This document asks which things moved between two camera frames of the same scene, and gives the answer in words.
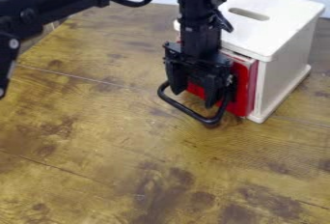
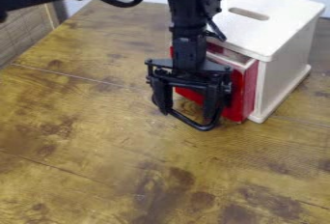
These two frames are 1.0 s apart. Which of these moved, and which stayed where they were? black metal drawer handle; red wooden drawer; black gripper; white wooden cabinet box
Moved: black gripper; black metal drawer handle
Stayed: red wooden drawer; white wooden cabinet box
